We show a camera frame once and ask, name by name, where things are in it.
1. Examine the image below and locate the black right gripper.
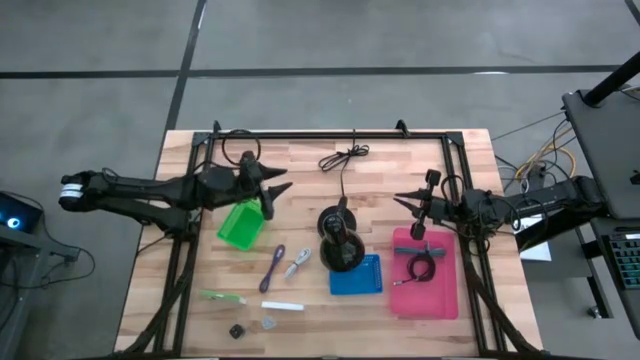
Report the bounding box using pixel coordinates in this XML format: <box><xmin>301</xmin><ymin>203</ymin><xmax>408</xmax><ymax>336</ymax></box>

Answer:
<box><xmin>392</xmin><ymin>168</ymin><xmax>452</xmax><ymax>241</ymax></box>

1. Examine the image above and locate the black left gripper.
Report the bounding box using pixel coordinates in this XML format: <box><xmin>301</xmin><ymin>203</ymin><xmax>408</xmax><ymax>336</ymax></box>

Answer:
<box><xmin>234</xmin><ymin>149</ymin><xmax>294</xmax><ymax>222</ymax></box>

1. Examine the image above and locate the black usb cable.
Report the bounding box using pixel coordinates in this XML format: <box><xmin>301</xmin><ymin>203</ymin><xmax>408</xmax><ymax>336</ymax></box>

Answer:
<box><xmin>392</xmin><ymin>252</ymin><xmax>438</xmax><ymax>288</ymax></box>

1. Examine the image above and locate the white cable bundle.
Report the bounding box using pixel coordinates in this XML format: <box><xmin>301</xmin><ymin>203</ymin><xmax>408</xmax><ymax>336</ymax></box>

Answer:
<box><xmin>283</xmin><ymin>247</ymin><xmax>313</xmax><ymax>280</ymax></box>

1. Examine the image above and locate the white card reader box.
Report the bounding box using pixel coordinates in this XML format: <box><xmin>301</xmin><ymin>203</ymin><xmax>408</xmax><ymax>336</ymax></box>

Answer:
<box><xmin>260</xmin><ymin>300</ymin><xmax>305</xmax><ymax>312</ymax></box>

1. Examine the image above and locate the pink plastic bin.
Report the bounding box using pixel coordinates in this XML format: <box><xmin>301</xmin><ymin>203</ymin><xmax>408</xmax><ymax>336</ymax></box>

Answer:
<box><xmin>389</xmin><ymin>227</ymin><xmax>460</xmax><ymax>321</ymax></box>

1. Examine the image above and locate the green plastic basket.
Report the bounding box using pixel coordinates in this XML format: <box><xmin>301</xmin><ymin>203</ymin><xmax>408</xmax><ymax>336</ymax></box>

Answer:
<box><xmin>216</xmin><ymin>198</ymin><xmax>266</xmax><ymax>252</ymax></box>

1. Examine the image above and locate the black gooseneck desk lamp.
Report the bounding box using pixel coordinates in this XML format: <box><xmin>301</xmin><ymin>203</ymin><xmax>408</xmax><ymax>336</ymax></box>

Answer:
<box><xmin>317</xmin><ymin>195</ymin><xmax>368</xmax><ymax>274</ymax></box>

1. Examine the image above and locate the blue plastic basket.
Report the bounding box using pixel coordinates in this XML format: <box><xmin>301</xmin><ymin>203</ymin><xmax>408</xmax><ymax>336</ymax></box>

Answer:
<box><xmin>328</xmin><ymin>253</ymin><xmax>384</xmax><ymax>297</ymax></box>

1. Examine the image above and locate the green marker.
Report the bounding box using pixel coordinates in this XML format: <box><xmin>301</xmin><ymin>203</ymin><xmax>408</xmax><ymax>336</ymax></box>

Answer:
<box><xmin>198</xmin><ymin>288</ymin><xmax>248</xmax><ymax>305</ymax></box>

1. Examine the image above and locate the white printed paper sheet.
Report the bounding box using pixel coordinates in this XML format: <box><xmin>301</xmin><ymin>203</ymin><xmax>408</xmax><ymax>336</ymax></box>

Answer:
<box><xmin>510</xmin><ymin>208</ymin><xmax>554</xmax><ymax>263</ymax></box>

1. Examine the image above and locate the dark grey desk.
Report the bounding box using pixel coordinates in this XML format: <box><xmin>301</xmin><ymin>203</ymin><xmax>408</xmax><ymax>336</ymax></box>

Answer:
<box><xmin>562</xmin><ymin>88</ymin><xmax>640</xmax><ymax>341</ymax></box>

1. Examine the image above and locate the black keyboard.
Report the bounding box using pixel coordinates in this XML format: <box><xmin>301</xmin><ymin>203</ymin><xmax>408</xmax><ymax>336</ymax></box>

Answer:
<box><xmin>607</xmin><ymin>233</ymin><xmax>640</xmax><ymax>291</ymax></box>

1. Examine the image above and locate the black pole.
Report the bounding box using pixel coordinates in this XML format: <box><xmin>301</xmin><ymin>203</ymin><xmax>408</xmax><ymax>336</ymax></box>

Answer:
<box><xmin>583</xmin><ymin>52</ymin><xmax>640</xmax><ymax>107</ymax></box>

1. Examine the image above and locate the grey metal stand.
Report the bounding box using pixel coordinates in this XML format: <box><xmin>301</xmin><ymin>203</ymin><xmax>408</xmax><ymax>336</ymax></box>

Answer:
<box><xmin>0</xmin><ymin>227</ymin><xmax>81</xmax><ymax>360</ymax></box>

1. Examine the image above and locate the black computer with blue light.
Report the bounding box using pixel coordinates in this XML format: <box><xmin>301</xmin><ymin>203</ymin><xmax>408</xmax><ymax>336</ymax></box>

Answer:
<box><xmin>0</xmin><ymin>191</ymin><xmax>44</xmax><ymax>234</ymax></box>

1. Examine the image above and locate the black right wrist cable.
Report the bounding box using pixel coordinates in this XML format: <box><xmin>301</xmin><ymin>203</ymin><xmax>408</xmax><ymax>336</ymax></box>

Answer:
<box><xmin>439</xmin><ymin>173</ymin><xmax>467</xmax><ymax>202</ymax></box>

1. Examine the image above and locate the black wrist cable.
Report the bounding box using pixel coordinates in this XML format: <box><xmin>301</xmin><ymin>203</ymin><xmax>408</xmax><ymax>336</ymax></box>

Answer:
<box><xmin>439</xmin><ymin>173</ymin><xmax>467</xmax><ymax>202</ymax></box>
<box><xmin>221</xmin><ymin>128</ymin><xmax>262</xmax><ymax>168</ymax></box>

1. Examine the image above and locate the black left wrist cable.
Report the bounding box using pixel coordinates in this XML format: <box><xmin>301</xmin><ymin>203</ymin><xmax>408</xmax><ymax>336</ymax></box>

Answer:
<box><xmin>221</xmin><ymin>128</ymin><xmax>262</xmax><ymax>168</ymax></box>

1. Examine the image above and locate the black lamp power cord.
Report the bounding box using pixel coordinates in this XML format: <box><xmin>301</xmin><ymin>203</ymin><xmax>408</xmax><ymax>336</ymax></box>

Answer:
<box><xmin>318</xmin><ymin>128</ymin><xmax>371</xmax><ymax>201</ymax></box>

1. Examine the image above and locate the yellow cable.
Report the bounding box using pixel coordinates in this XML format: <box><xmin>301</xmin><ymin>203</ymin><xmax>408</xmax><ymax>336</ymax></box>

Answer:
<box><xmin>514</xmin><ymin>127</ymin><xmax>579</xmax><ymax>181</ymax></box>

